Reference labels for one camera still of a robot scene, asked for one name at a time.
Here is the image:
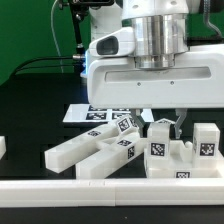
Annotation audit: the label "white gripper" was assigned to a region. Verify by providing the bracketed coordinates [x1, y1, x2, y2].
[87, 27, 224, 139]

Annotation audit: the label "white tagged block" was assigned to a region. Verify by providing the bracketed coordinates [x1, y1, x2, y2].
[116, 115, 138, 133]

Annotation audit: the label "white chair seat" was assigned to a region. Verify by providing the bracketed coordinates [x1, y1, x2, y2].
[144, 140, 224, 178]

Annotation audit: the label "white long front beam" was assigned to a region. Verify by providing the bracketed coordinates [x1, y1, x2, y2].
[76, 132, 146, 180]

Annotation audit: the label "white long beam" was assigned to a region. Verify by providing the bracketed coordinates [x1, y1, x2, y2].
[44, 123, 119, 173]
[76, 132, 146, 180]

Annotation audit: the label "white long back beam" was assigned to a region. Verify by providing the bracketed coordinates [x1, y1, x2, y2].
[44, 123, 119, 173]

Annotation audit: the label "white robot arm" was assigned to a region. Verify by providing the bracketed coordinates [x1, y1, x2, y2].
[87, 0, 224, 135]

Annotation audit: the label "white small tagged cube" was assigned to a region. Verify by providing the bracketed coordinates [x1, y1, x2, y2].
[155, 118, 175, 125]

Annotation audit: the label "white marker tag board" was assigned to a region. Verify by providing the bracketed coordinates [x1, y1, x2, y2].
[62, 103, 155, 124]

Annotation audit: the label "white L-shaped fence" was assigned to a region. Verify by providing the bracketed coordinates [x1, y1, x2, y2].
[0, 146, 224, 209]

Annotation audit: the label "white block at left edge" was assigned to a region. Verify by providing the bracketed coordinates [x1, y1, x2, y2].
[0, 136, 6, 159]

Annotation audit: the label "black cables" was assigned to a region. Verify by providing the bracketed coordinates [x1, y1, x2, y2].
[9, 54, 86, 79]

